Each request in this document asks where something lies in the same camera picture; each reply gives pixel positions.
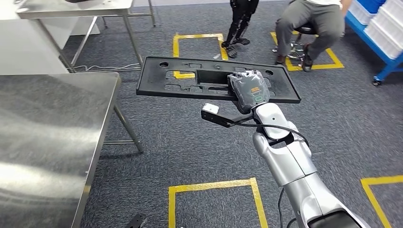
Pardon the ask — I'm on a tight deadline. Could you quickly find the white cabinet panel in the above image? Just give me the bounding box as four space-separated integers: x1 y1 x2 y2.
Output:
0 0 101 76

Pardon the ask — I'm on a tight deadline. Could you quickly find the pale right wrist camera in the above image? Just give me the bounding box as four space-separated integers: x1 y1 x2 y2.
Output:
201 103 256 128

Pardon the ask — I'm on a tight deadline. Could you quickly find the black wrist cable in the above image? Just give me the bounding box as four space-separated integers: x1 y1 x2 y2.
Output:
231 121 311 149

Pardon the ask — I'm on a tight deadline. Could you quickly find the black plastic mounting plate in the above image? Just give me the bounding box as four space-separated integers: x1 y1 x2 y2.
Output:
136 56 302 105

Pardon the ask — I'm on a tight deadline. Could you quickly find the blue steel shelf rack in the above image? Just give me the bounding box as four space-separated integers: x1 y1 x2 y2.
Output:
345 0 403 86

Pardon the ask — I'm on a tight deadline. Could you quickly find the small black humanoid robot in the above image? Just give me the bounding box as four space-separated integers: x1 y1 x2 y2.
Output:
221 0 260 59

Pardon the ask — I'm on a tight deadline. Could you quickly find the stainless steel table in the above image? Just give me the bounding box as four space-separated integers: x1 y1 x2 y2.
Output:
16 0 157 74

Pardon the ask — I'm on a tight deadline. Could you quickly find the white floor cable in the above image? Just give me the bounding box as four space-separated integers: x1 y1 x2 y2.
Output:
67 63 142 72

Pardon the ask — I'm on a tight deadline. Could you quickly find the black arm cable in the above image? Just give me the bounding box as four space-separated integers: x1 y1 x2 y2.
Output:
278 188 298 228

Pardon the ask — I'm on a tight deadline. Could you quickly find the person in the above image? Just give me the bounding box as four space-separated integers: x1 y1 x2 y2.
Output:
275 0 353 72

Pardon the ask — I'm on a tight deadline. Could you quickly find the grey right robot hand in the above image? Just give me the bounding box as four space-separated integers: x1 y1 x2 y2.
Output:
227 69 271 115

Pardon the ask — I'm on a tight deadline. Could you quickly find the chrome base stool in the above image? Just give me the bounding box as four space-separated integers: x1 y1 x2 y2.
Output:
272 22 318 60

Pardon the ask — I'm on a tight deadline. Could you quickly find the white plastic bin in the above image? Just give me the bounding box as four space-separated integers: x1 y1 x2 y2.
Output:
365 0 403 60
348 0 370 26

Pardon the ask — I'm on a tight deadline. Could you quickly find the stainless steel workbench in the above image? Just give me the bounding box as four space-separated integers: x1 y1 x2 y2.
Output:
0 72 145 228

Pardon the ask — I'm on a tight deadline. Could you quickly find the blue plastic bin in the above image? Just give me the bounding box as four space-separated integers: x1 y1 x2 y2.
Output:
357 0 387 14

